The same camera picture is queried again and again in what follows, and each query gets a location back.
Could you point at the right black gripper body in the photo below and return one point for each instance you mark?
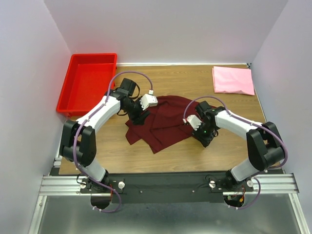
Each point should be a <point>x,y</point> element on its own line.
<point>204,133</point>

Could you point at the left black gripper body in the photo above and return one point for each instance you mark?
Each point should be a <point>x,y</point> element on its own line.
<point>134,110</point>

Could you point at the maroon t shirt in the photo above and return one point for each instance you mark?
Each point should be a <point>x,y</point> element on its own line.
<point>164,126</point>

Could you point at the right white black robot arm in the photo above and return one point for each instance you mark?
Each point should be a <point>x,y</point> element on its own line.
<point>264,144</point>

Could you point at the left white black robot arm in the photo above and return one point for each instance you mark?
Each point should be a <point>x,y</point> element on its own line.
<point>78,140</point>

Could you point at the red plastic bin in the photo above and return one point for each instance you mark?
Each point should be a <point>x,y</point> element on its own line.
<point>86,81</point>

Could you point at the folded pink t shirt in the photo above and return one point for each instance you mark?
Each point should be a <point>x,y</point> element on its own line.
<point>233,80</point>

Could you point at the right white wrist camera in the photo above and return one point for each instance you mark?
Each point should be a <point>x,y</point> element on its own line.
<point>194,122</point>

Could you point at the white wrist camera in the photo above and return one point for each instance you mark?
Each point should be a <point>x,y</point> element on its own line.
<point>194,122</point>
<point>147,101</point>

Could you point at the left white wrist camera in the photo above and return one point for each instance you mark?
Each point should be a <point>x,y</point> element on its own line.
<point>147,101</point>

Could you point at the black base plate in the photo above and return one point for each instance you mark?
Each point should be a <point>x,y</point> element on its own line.
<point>208,186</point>

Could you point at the aluminium frame rail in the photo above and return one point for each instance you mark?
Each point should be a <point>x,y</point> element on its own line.
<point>265,184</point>

